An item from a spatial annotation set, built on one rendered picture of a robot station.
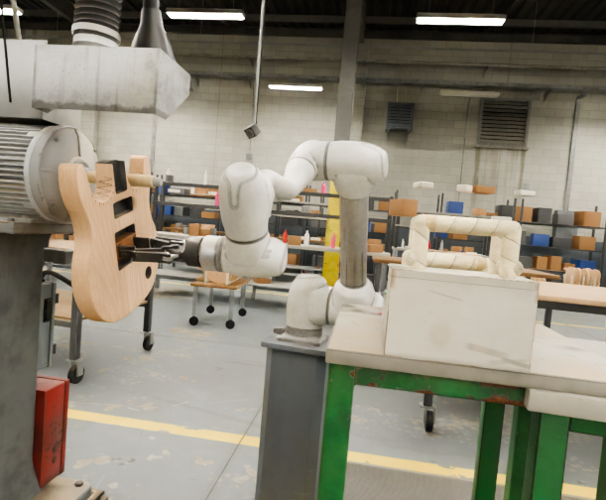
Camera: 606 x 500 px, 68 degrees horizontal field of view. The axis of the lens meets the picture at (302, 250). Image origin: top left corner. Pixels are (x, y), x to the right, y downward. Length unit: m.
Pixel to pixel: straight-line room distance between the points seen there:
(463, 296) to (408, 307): 0.11
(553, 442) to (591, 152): 12.54
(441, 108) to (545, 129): 2.58
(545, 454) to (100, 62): 1.23
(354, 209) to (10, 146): 1.00
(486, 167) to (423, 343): 11.74
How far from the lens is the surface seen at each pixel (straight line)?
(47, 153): 1.26
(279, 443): 1.95
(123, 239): 1.23
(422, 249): 0.90
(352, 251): 1.64
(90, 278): 1.12
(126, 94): 1.12
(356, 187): 1.50
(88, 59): 1.19
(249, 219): 1.00
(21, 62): 1.39
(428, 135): 12.46
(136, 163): 1.33
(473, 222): 0.92
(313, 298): 1.80
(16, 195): 1.31
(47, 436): 1.66
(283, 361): 1.83
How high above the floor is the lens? 1.17
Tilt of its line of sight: 3 degrees down
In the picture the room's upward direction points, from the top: 5 degrees clockwise
